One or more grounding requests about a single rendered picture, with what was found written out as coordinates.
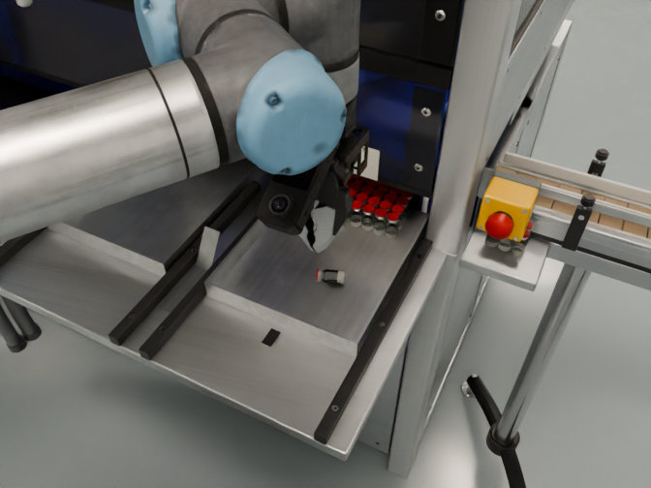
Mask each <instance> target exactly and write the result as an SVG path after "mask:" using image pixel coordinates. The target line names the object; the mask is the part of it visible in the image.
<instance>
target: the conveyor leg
mask: <svg viewBox="0 0 651 488"><path fill-rule="evenodd" d="M591 273H592V272H591V271H588V270H585V269H582V268H579V267H576V266H573V265H570V264H567V263H564V265H563V268H562V270H561V273H560V275H559V278H558V280H557V282H556V285H555V287H554V290H553V292H552V294H551V296H550V298H549V301H548V303H547V306H546V308H545V311H544V313H543V315H542V319H541V322H540V324H539V327H538V329H537V331H536V334H535V336H534V339H533V341H532V344H531V346H530V348H529V350H528V352H527V355H526V357H525V360H524V362H523V364H522V367H521V369H520V372H519V374H518V377H517V379H516V381H515V384H514V386H513V389H512V391H511V395H510V397H509V400H508V402H507V404H506V406H505V409H504V411H503V413H502V416H501V418H500V421H499V423H498V426H497V428H496V431H495V434H496V437H497V438H498V439H499V440H500V441H501V442H512V441H513V440H514V437H515V435H516V433H517V431H518V429H519V427H520V425H521V422H522V420H523V418H524V416H525V414H526V412H527V411H528V408H529V406H530V404H531V402H532V400H533V398H534V396H535V393H536V391H537V389H538V387H539V385H540V383H541V380H542V378H543V375H544V373H545V371H546V369H547V366H548V364H549V362H550V360H551V358H552V356H553V354H554V352H555V350H556V348H557V346H558V344H559V342H560V340H561V337H562V335H563V333H564V331H565V329H566V327H567V325H568V322H569V320H570V318H571V316H572V314H573V312H574V308H575V306H576V304H577V302H578V300H579V298H580V296H581V294H582V292H583V290H584V288H585V286H586V284H587V281H588V279H589V277H590V275H591Z"/></svg>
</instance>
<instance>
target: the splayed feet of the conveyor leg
mask: <svg viewBox="0 0 651 488"><path fill-rule="evenodd" d="M460 389H461V392H462V393H463V394H464V395H465V396H467V397H470V398H475V397H476V399H477V401H478V403H479V404H480V407H481V409H482V410H483V412H484V415H485V417H486V419H487V421H488V423H489V426H490V429H489V431H488V434H487V436H486V444H487V446H488V448H489V449H490V451H491V452H493V453H494V454H496V455H498V456H501V458H502V461H503V464H504V468H505V471H506V475H507V478H508V482H509V485H510V488H526V485H525V481H524V477H523V473H522V470H521V467H520V464H519V461H518V458H517V454H516V451H515V450H516V448H517V446H518V444H519V441H520V435H519V433H518V431H517V433H516V435H515V437H514V440H513V441H512V442H501V441H500V440H499V439H498V438H497V437H496V434H495V431H496V428H497V426H498V423H499V421H500V418H501V416H502V415H501V413H500V411H499V409H498V407H497V405H496V403H495V401H494V400H493V398H492V396H491V395H490V393H489V392H488V390H487V388H486V387H485V385H484V384H483V382H482V380H481V378H480V377H479V376H478V375H476V374H474V375H471V376H470V377H469V378H468V379H467V380H466V381H464V382H463V383H461V386H460Z"/></svg>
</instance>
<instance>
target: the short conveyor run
mask: <svg viewBox="0 0 651 488"><path fill-rule="evenodd" d="M608 155H609V152H608V151H607V150H606V149H603V148H602V149H598V150H597V152H596V155H595V157H596V158H597V160H598V161H597V160H592V162H591V164H590V167H589V169H588V171H587V173H585V172H581V171H577V170H574V169H570V168H564V167H560V166H557V165H553V164H550V163H547V162H543V161H539V160H536V159H532V158H529V157H525V156H521V155H518V154H514V153H512V152H508V151H506V153H505V156H504V159H501V160H500V161H499V162H498V164H497V166H496V168H495V170H496V169H499V170H503V171H506V172H510V173H513V174H517V175H520V176H524V177H527V178H531V179H534V180H538V181H541V182H542V186H541V189H540V192H539V195H538V198H537V201H536V204H535V207H534V210H533V213H532V216H531V218H530V222H532V224H533V227H532V229H531V235H530V236H533V237H536V238H539V239H542V240H545V241H548V242H550V243H551V245H550V247H549V250H548V253H547V256H546V257H547V258H550V259H555V260H558V261H561V262H564V263H567V264H570V265H573V266H576V267H579V268H582V269H585V270H588V271H591V272H594V273H597V274H600V275H603V276H606V277H609V278H612V279H615V280H618V281H621V282H624V283H627V284H630V285H633V286H636V287H639V288H642V289H645V290H651V191H648V190H644V189H640V188H638V187H634V186H631V185H627V184H623V183H620V182H616V181H613V180H609V179H605V178H602V174H603V172H604V170H605V165H606V163H604V162H603V161H605V160H607V158H608Z"/></svg>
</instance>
